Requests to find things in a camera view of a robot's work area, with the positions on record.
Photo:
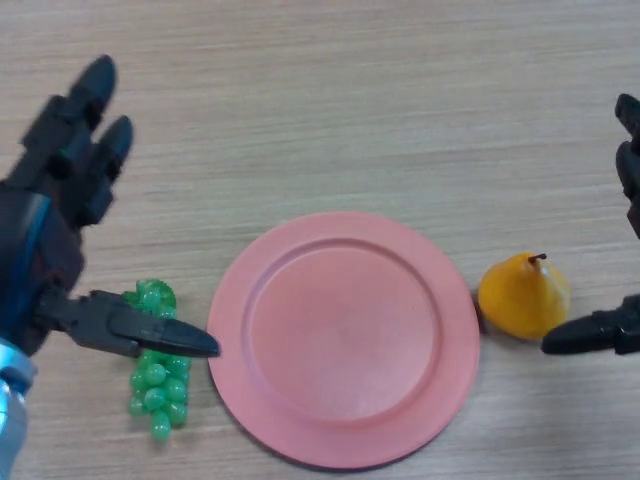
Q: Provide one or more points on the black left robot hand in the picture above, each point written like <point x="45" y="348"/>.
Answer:
<point x="55" y="200"/>

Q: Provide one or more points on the yellow pear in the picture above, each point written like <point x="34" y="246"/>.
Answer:
<point x="522" y="296"/>

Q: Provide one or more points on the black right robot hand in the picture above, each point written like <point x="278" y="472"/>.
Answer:
<point x="600" y="336"/>

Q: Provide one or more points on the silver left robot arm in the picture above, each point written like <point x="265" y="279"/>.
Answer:
<point x="12" y="395"/>

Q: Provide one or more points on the green grape bunch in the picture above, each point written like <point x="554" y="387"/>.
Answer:
<point x="162" y="390"/>

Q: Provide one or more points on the pink round plate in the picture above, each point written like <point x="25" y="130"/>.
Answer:
<point x="345" y="340"/>

